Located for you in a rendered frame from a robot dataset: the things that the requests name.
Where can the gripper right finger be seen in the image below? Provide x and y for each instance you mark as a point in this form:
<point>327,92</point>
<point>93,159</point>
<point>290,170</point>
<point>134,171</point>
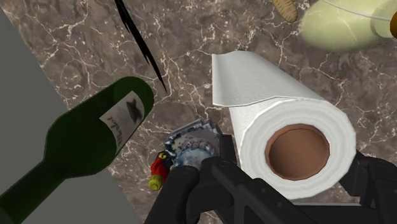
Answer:
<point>377,186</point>

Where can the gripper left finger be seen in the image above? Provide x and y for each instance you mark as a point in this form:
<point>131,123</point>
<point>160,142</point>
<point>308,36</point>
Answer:
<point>183,198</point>

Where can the small red yellow toy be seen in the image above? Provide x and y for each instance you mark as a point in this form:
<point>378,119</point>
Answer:
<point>158,170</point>

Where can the blue white patterned object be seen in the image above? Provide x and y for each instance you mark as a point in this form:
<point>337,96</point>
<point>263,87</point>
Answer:
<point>189,145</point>

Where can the white paper towel roll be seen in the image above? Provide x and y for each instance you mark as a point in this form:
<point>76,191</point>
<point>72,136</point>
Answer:
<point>263,124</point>

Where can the dark green wine bottle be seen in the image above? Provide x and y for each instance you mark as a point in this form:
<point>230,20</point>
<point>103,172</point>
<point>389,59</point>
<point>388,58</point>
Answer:
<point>77,145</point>

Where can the pale green bottle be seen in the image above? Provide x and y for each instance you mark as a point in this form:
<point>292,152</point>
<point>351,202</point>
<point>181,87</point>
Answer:
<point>338,28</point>

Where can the brown ribbed oval object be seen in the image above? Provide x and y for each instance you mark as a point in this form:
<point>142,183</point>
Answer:
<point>287,9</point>

